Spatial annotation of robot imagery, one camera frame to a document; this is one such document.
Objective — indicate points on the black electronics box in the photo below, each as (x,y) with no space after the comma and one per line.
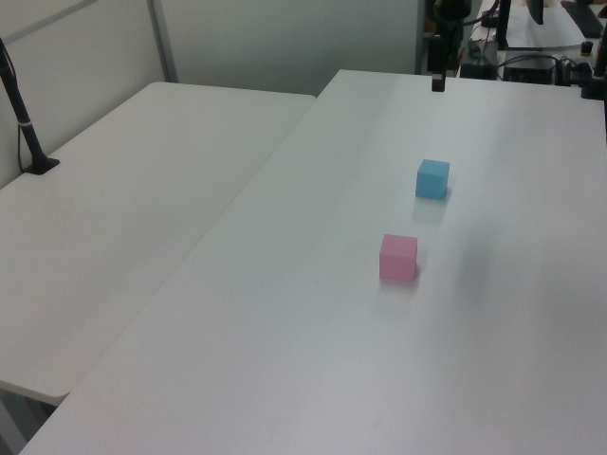
(528,68)

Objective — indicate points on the black monitor stand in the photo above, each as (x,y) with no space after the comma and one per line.
(502,23)

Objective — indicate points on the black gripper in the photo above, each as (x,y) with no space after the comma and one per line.
(443,52)

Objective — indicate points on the black keyboard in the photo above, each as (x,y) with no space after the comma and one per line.
(583,16)

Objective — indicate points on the small black device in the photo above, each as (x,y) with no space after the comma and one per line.
(478,70)

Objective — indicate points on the pink cube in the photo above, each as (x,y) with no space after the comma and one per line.
(397,258)

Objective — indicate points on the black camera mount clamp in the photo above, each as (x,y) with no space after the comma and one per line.
(593,80)

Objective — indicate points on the black pole stand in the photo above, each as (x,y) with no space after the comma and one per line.
(21,118)

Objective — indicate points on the white paper sheet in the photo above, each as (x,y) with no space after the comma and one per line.
(540,30)

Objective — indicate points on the blue cube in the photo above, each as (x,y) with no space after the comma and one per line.
(431,180)

